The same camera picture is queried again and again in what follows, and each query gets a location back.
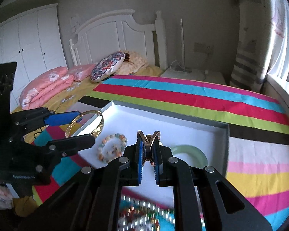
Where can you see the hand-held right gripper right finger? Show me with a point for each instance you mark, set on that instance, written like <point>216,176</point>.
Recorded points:
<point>155,164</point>

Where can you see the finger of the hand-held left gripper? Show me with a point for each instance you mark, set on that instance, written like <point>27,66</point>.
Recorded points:
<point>62,118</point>
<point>72,143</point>

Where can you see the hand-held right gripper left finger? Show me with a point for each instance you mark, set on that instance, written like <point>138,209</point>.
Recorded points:
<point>140,160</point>

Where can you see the gold bangle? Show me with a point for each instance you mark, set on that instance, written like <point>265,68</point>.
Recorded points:
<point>72,124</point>

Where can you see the white cardboard tray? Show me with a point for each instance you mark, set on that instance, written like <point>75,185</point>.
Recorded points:
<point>171,125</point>

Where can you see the pile of beaded jewelry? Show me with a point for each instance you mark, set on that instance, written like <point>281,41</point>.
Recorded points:
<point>144,217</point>

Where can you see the pink folded floral quilt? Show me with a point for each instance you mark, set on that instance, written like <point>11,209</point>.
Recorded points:
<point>43,86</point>

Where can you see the green jade bangle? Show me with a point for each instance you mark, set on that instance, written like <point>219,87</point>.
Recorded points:
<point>200,155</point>

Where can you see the pink floral pillow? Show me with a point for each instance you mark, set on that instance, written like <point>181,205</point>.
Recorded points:
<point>81,71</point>

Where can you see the white wardrobe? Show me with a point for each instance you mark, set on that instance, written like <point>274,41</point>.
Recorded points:
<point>29,41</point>

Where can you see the round patterned cushion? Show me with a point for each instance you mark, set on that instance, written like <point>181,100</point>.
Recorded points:
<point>108,65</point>

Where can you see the colourful striped blanket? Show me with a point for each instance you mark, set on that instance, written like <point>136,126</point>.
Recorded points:
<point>183,96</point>

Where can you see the pink patterned cloth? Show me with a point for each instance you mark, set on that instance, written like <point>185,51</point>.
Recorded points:
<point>0,192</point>

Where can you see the white bed headboard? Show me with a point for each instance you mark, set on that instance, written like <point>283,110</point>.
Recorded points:
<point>103,36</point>

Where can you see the white nightstand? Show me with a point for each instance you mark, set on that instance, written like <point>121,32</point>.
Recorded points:
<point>183,76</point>

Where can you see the white power adapter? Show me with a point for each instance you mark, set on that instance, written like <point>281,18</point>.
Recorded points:
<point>206,72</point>

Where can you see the white upright pole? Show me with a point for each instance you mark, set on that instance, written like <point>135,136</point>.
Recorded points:
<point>182,43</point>

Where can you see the beige striped curtain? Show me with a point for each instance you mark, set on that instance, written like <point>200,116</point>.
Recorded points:
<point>250,53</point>

